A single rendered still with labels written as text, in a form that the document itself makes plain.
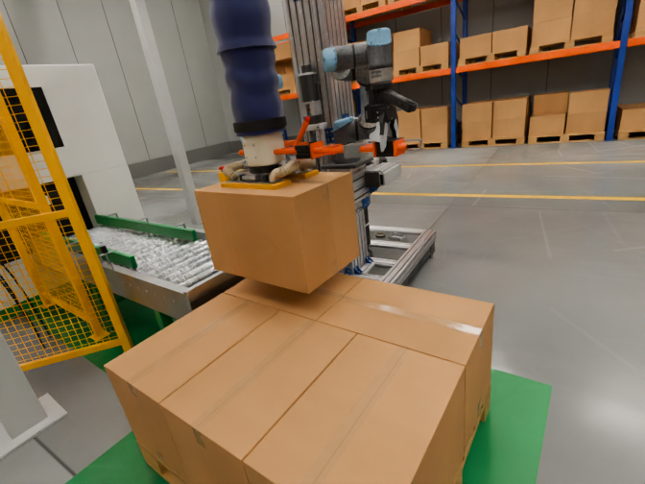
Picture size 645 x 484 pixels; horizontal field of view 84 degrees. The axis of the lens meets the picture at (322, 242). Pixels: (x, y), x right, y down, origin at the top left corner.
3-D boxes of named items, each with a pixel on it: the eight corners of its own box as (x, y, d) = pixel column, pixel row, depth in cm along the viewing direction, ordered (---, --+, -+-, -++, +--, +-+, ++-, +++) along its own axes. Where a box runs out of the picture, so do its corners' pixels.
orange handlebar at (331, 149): (222, 157, 172) (220, 150, 171) (266, 147, 194) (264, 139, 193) (402, 154, 118) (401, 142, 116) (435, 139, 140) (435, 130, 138)
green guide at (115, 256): (34, 244, 315) (29, 234, 311) (47, 239, 322) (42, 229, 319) (122, 274, 222) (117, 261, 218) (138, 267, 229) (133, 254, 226)
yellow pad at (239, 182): (221, 187, 162) (218, 176, 160) (237, 181, 169) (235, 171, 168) (275, 190, 142) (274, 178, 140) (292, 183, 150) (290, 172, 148)
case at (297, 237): (214, 269, 178) (193, 190, 164) (270, 240, 207) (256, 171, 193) (308, 294, 143) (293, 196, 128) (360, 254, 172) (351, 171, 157)
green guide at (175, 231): (97, 223, 353) (93, 214, 350) (107, 220, 361) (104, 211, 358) (195, 241, 260) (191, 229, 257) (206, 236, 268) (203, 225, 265)
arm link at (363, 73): (354, 128, 206) (348, 44, 156) (380, 125, 205) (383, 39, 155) (356, 145, 201) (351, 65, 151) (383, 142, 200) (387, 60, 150)
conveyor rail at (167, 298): (36, 261, 318) (27, 241, 311) (43, 258, 321) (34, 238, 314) (193, 326, 183) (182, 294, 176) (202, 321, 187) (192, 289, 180)
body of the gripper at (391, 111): (375, 121, 127) (373, 84, 122) (398, 120, 122) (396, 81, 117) (365, 125, 121) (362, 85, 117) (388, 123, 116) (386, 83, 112)
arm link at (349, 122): (334, 143, 207) (331, 118, 202) (358, 140, 206) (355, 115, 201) (334, 146, 196) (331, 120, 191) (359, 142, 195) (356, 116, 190)
